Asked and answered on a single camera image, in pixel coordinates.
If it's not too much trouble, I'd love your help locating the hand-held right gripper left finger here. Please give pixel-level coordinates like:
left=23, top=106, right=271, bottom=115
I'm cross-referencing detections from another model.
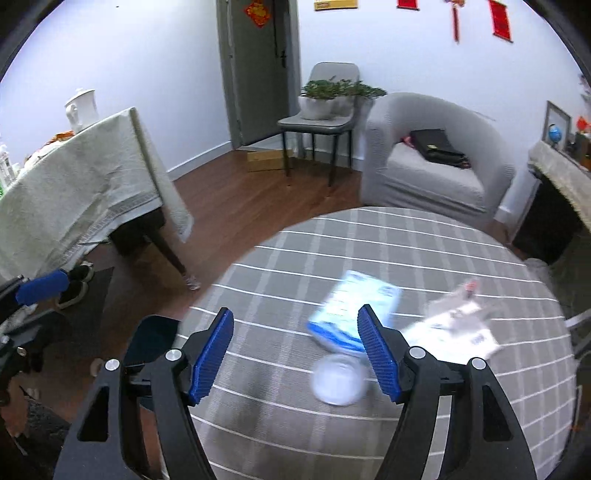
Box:
left=55, top=307, right=235, bottom=480

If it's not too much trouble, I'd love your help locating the black bag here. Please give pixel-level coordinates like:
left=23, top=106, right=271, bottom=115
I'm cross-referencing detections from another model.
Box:
left=409, top=128, right=471, bottom=168

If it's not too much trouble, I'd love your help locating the beige tablecloth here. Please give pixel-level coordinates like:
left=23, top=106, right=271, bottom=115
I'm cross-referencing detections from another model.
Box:
left=0, top=107, right=194, bottom=283

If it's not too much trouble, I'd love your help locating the white kettle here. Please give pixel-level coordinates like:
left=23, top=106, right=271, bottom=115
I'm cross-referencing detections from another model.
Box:
left=64, top=87, right=99, bottom=135

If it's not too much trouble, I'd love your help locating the red diamond door decoration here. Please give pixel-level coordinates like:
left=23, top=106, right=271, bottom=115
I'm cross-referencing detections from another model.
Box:
left=244, top=1, right=273, bottom=29

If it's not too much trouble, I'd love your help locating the potted plant in white pot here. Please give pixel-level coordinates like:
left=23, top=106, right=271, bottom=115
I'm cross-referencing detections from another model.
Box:
left=298, top=79, right=356, bottom=121

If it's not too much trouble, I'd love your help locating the white printed paper wrapper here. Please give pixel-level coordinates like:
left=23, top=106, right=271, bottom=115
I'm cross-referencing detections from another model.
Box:
left=401, top=277, right=502, bottom=366

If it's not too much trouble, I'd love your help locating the red knot wall hanging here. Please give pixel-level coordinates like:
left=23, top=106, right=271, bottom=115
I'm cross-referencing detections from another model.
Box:
left=444, top=0, right=465, bottom=44

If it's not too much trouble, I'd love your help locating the grey dining chair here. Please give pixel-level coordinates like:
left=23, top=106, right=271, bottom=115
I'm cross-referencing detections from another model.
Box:
left=276, top=62, right=362, bottom=186

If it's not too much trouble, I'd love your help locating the grey door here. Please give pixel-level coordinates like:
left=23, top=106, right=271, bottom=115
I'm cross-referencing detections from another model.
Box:
left=216, top=0, right=302, bottom=150

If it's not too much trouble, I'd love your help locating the dark wooden table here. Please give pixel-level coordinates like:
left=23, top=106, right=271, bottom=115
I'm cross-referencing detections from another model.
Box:
left=110, top=210, right=202, bottom=292

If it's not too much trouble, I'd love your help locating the orange packet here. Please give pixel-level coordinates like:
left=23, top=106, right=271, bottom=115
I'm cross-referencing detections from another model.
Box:
left=28, top=131, right=75, bottom=160

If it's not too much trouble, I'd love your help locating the grey armchair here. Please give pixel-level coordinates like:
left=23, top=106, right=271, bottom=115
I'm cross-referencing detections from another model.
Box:
left=360, top=92, right=517, bottom=223

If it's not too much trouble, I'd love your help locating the dark shoe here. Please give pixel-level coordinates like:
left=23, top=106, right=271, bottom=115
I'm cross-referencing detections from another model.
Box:
left=57, top=279, right=90, bottom=309
left=68, top=261, right=96, bottom=283

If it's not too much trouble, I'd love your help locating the grey fuzzy clothing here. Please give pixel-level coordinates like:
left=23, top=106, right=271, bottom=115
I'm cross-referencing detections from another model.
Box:
left=0, top=396, right=71, bottom=480

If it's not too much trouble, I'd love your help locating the blue white tissue pack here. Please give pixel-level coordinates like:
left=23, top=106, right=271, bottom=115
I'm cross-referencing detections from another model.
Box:
left=307, top=270, right=402, bottom=357

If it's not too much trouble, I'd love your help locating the grey checked tablecloth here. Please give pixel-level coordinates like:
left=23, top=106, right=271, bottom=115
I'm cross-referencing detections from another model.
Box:
left=182, top=206, right=581, bottom=480

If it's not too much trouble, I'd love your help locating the picture frame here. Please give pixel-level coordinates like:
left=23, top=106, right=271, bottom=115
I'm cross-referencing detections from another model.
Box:
left=544, top=100, right=573, bottom=151

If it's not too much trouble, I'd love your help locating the flat cardboard box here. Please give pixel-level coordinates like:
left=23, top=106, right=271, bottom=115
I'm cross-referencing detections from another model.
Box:
left=246, top=148, right=295, bottom=173

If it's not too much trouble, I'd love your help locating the potted green plant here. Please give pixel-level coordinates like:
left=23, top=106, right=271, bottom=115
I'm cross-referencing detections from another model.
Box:
left=337, top=80, right=388, bottom=117

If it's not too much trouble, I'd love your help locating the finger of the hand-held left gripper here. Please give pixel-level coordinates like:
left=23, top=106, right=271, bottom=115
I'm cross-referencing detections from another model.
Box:
left=0, top=271, right=69, bottom=306
left=4, top=310, right=54, bottom=345

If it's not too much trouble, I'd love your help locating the white round lid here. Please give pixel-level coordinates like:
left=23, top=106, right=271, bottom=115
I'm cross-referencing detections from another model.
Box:
left=311, top=353, right=369, bottom=407

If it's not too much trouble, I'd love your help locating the side counter with lace cloth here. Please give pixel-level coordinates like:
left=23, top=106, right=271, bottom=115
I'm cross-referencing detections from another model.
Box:
left=527, top=140, right=591, bottom=228

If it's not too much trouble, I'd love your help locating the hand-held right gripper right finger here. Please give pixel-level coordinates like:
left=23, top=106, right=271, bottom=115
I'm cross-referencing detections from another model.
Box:
left=357, top=304, right=539, bottom=480

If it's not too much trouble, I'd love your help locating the dark counter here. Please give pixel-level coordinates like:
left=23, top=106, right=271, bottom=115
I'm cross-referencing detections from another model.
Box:
left=512, top=167, right=579, bottom=265

